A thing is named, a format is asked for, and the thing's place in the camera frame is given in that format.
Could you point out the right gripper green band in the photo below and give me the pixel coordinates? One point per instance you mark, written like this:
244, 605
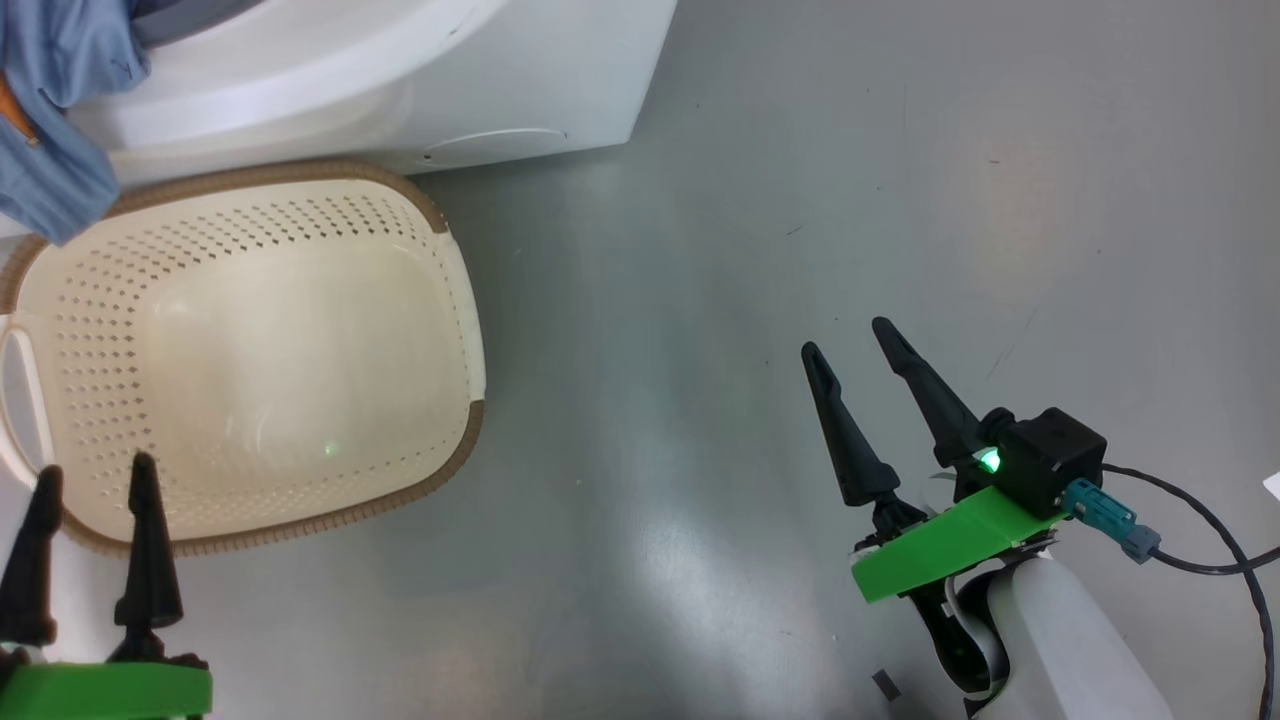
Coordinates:
950, 545

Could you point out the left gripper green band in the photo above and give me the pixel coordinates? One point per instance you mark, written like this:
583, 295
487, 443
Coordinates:
100, 692

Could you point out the blue and cream print garment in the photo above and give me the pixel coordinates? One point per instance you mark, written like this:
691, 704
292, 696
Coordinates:
60, 190

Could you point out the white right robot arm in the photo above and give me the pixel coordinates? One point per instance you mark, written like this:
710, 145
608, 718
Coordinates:
1060, 650

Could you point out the white front-load washing machine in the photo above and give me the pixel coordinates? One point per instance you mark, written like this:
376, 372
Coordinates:
400, 60

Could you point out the cream perforated laundry basket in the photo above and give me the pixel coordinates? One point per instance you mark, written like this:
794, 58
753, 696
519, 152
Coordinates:
280, 330

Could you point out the round white filter cover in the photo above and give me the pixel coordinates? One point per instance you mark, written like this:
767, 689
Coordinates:
495, 147

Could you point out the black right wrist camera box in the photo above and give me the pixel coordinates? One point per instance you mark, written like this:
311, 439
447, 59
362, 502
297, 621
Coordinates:
1050, 455

